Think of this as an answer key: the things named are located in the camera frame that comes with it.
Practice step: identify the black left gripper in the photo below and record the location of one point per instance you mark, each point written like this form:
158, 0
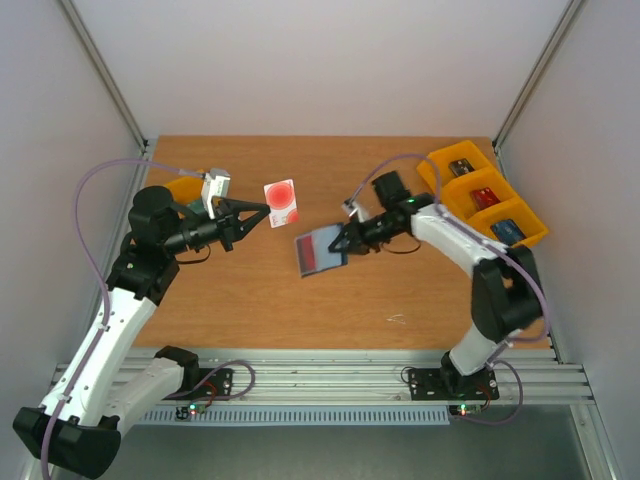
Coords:
229, 222

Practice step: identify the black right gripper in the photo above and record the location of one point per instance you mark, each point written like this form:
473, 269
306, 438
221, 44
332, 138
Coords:
355, 237

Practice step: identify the blue leather card holder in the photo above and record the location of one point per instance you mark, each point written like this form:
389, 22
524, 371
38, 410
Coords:
325, 260

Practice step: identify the white card red circles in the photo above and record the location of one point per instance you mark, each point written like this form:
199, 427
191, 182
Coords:
280, 197

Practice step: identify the black credit card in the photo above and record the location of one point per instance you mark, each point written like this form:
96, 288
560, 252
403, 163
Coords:
460, 167

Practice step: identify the red credit card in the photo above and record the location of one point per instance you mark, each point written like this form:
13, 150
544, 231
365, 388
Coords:
484, 198

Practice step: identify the blue credit card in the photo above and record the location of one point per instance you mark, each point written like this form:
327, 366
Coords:
507, 232

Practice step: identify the teal credit card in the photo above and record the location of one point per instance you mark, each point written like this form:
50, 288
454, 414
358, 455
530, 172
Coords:
197, 206

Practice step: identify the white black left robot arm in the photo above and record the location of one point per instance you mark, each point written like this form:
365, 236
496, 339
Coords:
80, 424

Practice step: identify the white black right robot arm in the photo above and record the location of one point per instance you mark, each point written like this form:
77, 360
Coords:
506, 296

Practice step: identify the yellow bin left side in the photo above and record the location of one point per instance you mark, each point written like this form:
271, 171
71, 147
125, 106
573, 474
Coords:
185, 189

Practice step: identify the yellow bin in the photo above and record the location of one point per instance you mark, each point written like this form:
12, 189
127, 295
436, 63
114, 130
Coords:
436, 166
533, 228
467, 195
185, 189

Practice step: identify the yellow bin middle right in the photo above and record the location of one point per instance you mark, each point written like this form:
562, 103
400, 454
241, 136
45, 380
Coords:
467, 195

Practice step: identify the yellow bin far right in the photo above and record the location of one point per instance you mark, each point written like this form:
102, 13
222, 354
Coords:
436, 166

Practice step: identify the yellow bin near right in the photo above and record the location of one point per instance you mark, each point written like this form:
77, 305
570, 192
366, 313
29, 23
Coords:
533, 228

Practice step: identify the right small circuit board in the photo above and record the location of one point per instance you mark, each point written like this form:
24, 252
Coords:
465, 409

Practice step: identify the small circuit board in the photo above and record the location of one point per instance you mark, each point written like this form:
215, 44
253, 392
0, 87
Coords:
187, 412
465, 409

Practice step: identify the left small circuit board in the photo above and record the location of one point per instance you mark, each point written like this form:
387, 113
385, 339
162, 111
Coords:
187, 412

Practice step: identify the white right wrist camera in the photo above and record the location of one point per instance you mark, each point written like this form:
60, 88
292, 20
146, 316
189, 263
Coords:
355, 211

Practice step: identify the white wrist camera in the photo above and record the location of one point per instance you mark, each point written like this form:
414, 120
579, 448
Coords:
355, 211
216, 183

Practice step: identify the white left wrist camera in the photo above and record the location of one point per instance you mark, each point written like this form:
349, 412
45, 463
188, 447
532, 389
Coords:
216, 183

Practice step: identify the aluminium rail base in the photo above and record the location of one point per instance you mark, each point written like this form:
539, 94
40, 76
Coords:
375, 377

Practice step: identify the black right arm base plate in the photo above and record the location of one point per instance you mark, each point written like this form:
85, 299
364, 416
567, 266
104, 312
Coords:
427, 384

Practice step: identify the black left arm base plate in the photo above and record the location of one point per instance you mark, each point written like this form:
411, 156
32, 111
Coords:
218, 384

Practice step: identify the grey slotted cable duct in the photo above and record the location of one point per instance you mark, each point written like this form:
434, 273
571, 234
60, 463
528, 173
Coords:
289, 416

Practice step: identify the left aluminium corner post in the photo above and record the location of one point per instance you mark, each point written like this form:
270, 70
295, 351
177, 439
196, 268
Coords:
77, 24

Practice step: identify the aluminium corner post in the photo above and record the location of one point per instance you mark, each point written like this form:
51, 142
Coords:
552, 45
77, 24

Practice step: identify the right aluminium corner post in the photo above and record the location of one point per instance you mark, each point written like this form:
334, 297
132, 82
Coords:
552, 45

